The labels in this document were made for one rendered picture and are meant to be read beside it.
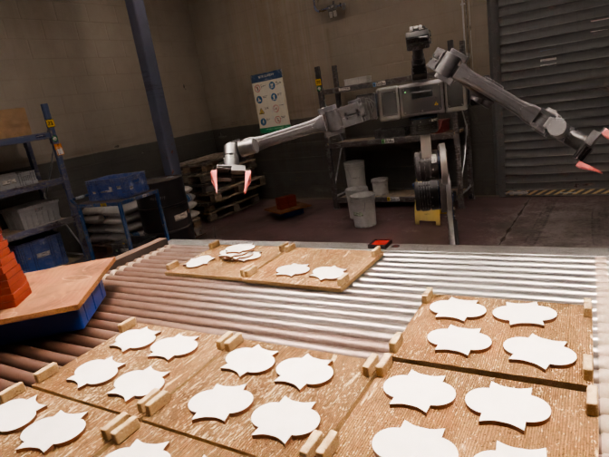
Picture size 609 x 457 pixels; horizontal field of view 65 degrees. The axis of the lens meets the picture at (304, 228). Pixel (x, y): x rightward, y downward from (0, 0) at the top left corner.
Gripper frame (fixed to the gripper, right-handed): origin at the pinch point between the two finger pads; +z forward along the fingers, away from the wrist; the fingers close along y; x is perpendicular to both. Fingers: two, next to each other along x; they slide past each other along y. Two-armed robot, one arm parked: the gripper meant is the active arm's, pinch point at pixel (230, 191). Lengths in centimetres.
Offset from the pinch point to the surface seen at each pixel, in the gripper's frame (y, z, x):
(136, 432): 18, 81, 32
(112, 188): 121, -185, -271
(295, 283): -22.1, 31.1, -9.3
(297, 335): -19, 56, 13
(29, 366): 57, 57, -8
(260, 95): -37, -457, -407
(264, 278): -11.9, 25.4, -18.1
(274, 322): -13, 49, 4
